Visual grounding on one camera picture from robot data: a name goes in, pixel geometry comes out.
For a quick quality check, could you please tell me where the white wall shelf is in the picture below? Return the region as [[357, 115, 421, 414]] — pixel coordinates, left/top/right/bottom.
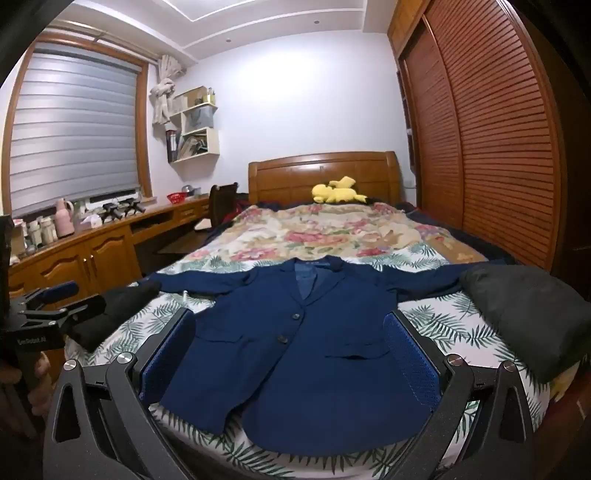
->
[[166, 86, 221, 163]]

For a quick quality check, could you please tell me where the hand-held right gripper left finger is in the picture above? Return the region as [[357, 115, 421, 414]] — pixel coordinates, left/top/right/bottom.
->
[[44, 307, 199, 480]]

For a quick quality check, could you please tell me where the wooden window frame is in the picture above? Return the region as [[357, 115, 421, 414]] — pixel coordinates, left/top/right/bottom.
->
[[0, 34, 153, 217]]

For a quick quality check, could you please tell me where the wooden louvered wardrobe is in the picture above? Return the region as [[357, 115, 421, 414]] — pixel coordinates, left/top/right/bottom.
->
[[387, 0, 573, 273]]

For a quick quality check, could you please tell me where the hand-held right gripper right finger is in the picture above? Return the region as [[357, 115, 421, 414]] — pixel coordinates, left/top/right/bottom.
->
[[382, 310, 548, 480]]

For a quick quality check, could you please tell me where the grey window blind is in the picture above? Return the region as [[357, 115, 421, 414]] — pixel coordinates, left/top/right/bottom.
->
[[9, 46, 141, 210]]

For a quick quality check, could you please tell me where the black garment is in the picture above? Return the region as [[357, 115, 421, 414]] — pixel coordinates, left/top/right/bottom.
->
[[69, 279, 162, 350]]

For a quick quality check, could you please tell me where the wooden desk with cabinets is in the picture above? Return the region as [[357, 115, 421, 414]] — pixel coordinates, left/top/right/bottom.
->
[[7, 194, 213, 370]]

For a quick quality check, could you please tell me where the navy blue suit jacket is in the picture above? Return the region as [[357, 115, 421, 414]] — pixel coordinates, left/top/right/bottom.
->
[[139, 257, 467, 450]]

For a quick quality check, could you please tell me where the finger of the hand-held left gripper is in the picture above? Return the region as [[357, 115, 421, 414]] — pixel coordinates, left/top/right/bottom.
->
[[23, 281, 79, 309], [23, 294, 108, 325]]

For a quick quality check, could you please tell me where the dark chair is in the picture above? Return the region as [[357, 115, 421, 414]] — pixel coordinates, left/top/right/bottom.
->
[[209, 183, 239, 228]]

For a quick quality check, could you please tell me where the floral blanket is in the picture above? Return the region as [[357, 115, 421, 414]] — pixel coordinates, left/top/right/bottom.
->
[[175, 203, 490, 273]]

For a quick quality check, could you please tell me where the dark grey folded garment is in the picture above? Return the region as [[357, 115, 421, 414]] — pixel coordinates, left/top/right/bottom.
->
[[459, 264, 591, 384]]

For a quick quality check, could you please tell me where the pink thermos jug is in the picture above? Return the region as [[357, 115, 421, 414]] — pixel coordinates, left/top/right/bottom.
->
[[55, 198, 75, 238]]

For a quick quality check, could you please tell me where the person's left hand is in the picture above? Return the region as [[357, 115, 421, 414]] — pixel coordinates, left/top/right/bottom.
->
[[25, 352, 52, 418]]

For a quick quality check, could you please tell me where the leaf print bedsheet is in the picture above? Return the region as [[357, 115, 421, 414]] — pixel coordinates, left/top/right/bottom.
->
[[65, 242, 555, 480]]

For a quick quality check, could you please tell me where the wooden bed headboard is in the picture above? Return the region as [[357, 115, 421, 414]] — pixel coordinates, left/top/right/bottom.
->
[[248, 151, 402, 206]]

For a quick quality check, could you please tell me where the tied beige curtain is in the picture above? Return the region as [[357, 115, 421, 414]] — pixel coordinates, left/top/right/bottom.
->
[[150, 54, 185, 125]]

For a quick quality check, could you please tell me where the yellow plush toy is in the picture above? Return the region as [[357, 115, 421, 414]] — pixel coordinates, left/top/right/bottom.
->
[[311, 175, 368, 205]]

